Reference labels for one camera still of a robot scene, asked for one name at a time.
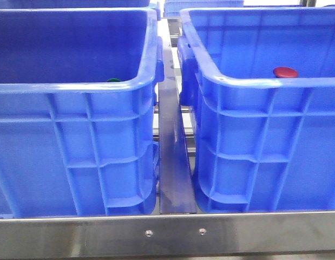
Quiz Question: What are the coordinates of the blue bin with buttons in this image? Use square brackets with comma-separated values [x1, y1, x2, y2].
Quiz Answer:
[0, 8, 164, 219]

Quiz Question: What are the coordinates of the green push button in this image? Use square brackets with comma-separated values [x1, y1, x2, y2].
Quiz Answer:
[107, 78, 121, 82]

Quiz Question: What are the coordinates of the steel front rail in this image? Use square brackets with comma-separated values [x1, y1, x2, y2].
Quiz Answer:
[0, 211, 335, 259]

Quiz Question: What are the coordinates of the blue bin behind source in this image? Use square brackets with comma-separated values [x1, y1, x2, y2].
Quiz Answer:
[0, 0, 160, 10]

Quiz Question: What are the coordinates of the blue bin right rear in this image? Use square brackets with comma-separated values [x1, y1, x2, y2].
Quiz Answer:
[163, 0, 244, 17]

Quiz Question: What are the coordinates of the red push button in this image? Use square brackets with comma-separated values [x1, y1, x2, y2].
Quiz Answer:
[273, 67, 298, 79]

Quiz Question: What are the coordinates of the blue empty target bin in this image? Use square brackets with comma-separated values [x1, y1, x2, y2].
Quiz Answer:
[178, 7, 335, 213]

